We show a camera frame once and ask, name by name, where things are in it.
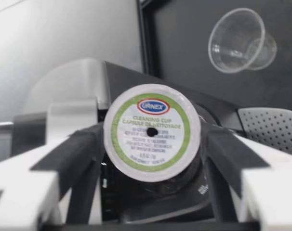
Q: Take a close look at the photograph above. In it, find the black and silver coffee machine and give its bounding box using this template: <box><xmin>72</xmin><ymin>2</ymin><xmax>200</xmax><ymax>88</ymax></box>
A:
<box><xmin>11</xmin><ymin>57</ymin><xmax>292</xmax><ymax>225</ymax></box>

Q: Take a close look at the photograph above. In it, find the clear plastic cup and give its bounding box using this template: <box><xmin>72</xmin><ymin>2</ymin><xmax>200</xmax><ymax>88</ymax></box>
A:
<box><xmin>208</xmin><ymin>7</ymin><xmax>278</xmax><ymax>74</ymax></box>

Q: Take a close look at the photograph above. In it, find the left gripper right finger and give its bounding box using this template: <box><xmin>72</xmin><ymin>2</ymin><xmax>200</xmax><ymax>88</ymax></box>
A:
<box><xmin>200</xmin><ymin>125</ymin><xmax>292</xmax><ymax>231</ymax></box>

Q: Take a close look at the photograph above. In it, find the black frame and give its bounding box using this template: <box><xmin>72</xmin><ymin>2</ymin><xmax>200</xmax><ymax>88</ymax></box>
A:
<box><xmin>135</xmin><ymin>0</ymin><xmax>166</xmax><ymax>75</ymax></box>

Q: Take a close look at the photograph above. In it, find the coffee capsule with white lid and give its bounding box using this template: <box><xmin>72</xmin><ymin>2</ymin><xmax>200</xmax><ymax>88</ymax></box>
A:
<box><xmin>103</xmin><ymin>83</ymin><xmax>205</xmax><ymax>188</ymax></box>

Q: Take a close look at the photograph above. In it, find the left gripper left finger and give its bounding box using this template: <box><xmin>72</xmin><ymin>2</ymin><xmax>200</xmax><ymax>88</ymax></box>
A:
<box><xmin>0</xmin><ymin>122</ymin><xmax>107</xmax><ymax>231</ymax></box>

